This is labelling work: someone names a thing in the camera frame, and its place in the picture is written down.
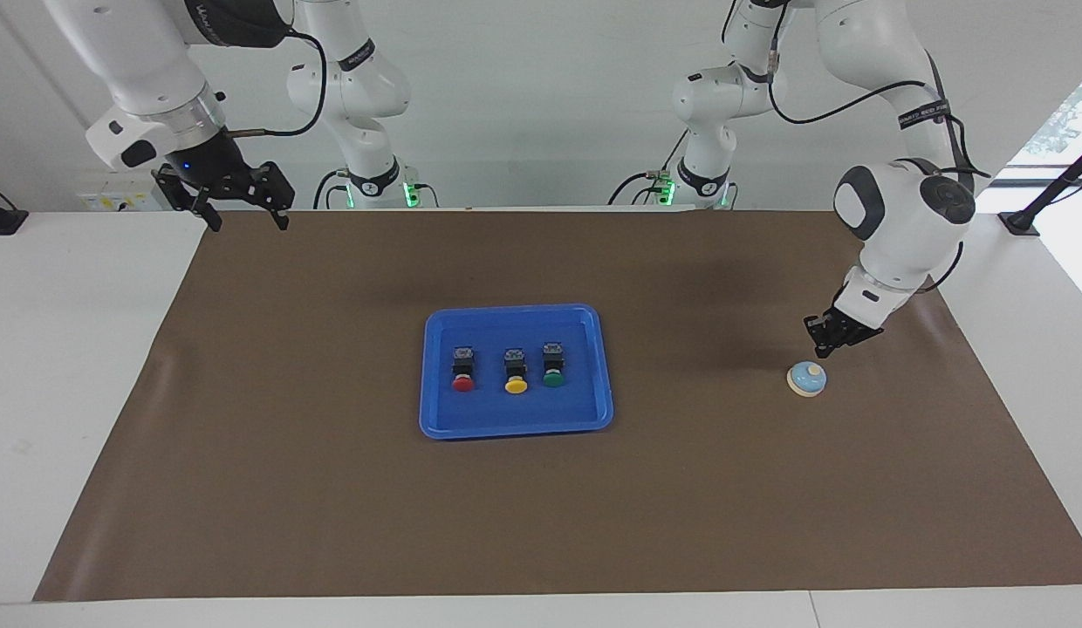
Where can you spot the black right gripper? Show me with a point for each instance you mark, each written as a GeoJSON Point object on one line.
{"type": "Point", "coordinates": [209, 170]}

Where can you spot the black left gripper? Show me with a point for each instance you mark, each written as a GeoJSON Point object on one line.
{"type": "Point", "coordinates": [851, 327]}

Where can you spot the green push button switch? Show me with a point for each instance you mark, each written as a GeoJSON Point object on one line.
{"type": "Point", "coordinates": [553, 378]}

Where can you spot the red push button switch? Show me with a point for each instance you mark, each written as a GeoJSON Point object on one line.
{"type": "Point", "coordinates": [462, 382]}

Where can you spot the yellow push button switch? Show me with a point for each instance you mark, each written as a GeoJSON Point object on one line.
{"type": "Point", "coordinates": [516, 385]}

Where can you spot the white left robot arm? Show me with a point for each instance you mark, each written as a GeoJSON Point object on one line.
{"type": "Point", "coordinates": [907, 209]}

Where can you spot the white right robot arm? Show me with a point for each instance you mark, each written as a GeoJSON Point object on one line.
{"type": "Point", "coordinates": [140, 61]}

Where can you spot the light blue call bell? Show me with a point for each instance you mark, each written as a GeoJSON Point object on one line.
{"type": "Point", "coordinates": [805, 380]}

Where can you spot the blue plastic tray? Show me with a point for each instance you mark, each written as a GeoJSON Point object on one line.
{"type": "Point", "coordinates": [515, 414]}

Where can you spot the black clamp stand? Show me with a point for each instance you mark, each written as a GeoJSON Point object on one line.
{"type": "Point", "coordinates": [0, 218]}

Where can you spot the black angled pole stand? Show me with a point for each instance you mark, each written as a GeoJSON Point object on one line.
{"type": "Point", "coordinates": [1051, 187]}

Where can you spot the brown table mat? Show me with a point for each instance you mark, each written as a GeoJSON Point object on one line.
{"type": "Point", "coordinates": [593, 506]}

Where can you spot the white wall socket box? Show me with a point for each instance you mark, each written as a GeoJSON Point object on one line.
{"type": "Point", "coordinates": [113, 196]}

